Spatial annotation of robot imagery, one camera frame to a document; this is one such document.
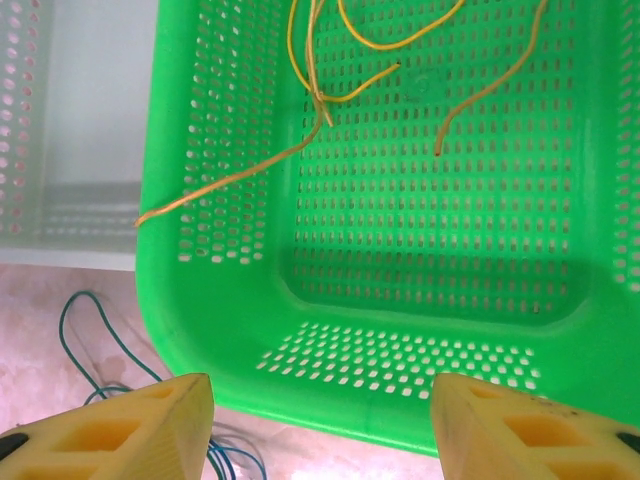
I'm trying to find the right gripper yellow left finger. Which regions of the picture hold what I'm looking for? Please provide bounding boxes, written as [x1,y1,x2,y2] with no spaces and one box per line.
[0,372,216,480]

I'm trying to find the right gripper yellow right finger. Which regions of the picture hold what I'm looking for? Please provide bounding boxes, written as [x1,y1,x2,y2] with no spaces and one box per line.
[429,372,640,480]

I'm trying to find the green cable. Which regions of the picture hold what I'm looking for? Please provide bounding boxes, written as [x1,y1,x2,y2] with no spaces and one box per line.
[83,382,134,404]
[58,291,164,401]

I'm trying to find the dark green wires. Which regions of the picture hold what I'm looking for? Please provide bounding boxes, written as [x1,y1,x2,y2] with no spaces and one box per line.
[205,447,236,480]

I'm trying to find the blue cable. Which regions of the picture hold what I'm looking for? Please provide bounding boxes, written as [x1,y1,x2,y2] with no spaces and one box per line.
[207,432,267,480]

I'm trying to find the yellow cable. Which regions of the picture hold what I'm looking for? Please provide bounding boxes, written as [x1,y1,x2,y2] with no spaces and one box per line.
[433,0,549,157]
[287,0,464,104]
[134,0,334,229]

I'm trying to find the bright green perforated basket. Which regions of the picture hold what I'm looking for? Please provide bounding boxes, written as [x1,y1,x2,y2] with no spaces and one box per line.
[134,0,640,459]

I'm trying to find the pale green perforated basket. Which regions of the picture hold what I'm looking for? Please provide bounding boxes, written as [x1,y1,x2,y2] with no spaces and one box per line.
[0,0,156,274]

